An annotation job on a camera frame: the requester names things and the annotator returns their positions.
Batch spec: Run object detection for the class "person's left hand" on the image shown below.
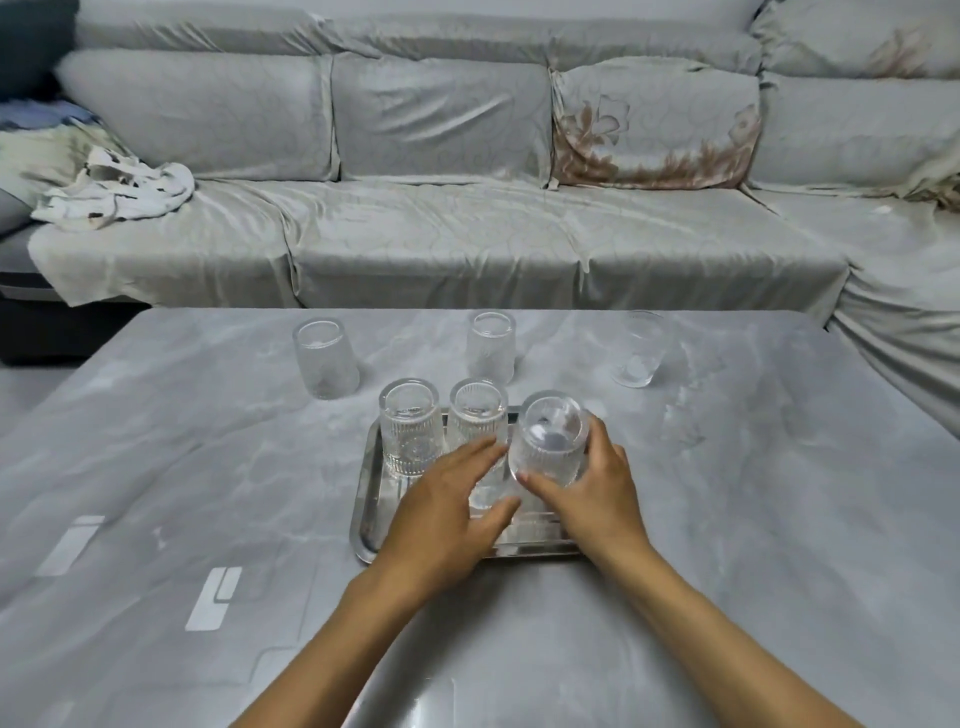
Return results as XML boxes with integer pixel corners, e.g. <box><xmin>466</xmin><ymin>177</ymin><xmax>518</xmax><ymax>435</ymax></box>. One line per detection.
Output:
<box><xmin>371</xmin><ymin>437</ymin><xmax>523</xmax><ymax>595</ymax></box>

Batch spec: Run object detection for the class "person's left forearm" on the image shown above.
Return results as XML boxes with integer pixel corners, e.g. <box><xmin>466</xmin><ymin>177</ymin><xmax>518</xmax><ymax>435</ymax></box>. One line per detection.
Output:
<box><xmin>234</xmin><ymin>558</ymin><xmax>430</xmax><ymax>728</ymax></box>

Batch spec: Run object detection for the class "ribbed clear drinking glass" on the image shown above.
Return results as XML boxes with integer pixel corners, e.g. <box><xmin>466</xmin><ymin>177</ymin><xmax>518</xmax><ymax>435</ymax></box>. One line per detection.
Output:
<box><xmin>507</xmin><ymin>390</ymin><xmax>594</xmax><ymax>489</ymax></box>
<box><xmin>378</xmin><ymin>378</ymin><xmax>445</xmax><ymax>480</ymax></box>
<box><xmin>466</xmin><ymin>309</ymin><xmax>518</xmax><ymax>387</ymax></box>
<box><xmin>609</xmin><ymin>310</ymin><xmax>669</xmax><ymax>390</ymax></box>
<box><xmin>447</xmin><ymin>378</ymin><xmax>520</xmax><ymax>520</ymax></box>
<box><xmin>291</xmin><ymin>318</ymin><xmax>361</xmax><ymax>402</ymax></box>

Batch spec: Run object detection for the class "pale floral cloth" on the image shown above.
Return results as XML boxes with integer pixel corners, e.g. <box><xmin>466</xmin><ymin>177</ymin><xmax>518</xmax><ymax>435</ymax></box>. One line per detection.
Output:
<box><xmin>0</xmin><ymin>122</ymin><xmax>125</xmax><ymax>207</ymax></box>

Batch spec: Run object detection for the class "dark cushion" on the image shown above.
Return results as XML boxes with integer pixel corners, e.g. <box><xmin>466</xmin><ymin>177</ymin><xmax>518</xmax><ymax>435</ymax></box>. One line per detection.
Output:
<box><xmin>0</xmin><ymin>0</ymin><xmax>81</xmax><ymax>105</ymax></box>

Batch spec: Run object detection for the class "person's right forearm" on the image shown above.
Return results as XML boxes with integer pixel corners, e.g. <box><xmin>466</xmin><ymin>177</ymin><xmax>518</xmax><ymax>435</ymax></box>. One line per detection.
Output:
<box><xmin>579</xmin><ymin>534</ymin><xmax>865</xmax><ymax>728</ymax></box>

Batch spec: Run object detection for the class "grey sofa back cushion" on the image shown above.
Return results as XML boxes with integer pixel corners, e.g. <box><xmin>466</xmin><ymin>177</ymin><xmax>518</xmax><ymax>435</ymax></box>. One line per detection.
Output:
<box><xmin>748</xmin><ymin>71</ymin><xmax>960</xmax><ymax>202</ymax></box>
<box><xmin>55</xmin><ymin>48</ymin><xmax>336</xmax><ymax>183</ymax></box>
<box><xmin>330</xmin><ymin>52</ymin><xmax>558</xmax><ymax>187</ymax></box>

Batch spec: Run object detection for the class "person's right hand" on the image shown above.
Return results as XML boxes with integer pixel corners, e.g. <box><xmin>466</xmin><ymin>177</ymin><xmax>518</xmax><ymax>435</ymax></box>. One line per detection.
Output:
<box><xmin>517</xmin><ymin>414</ymin><xmax>655</xmax><ymax>562</ymax></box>

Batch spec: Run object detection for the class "stainless steel tray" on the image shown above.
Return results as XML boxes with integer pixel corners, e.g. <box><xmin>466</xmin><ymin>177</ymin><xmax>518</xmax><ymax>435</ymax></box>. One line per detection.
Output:
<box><xmin>349</xmin><ymin>406</ymin><xmax>594</xmax><ymax>566</ymax></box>

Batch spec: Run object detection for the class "blue cloth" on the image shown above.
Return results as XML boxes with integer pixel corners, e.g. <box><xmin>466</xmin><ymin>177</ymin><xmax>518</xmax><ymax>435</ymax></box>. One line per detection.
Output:
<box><xmin>0</xmin><ymin>100</ymin><xmax>104</xmax><ymax>138</ymax></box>

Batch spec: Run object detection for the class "brown floral grey headrest cushion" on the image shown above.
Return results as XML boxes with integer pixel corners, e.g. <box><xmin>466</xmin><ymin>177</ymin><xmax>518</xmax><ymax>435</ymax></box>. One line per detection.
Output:
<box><xmin>750</xmin><ymin>0</ymin><xmax>960</xmax><ymax>81</ymax></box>

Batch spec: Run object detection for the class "white cloth with dark spots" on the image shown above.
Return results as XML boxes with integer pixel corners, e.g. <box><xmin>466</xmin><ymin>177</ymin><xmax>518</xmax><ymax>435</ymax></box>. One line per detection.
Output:
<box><xmin>30</xmin><ymin>145</ymin><xmax>198</xmax><ymax>230</ymax></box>

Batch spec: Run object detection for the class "grey covered sofa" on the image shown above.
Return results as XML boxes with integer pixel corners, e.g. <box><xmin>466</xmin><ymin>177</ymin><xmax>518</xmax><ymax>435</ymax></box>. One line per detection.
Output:
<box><xmin>0</xmin><ymin>0</ymin><xmax>960</xmax><ymax>444</ymax></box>

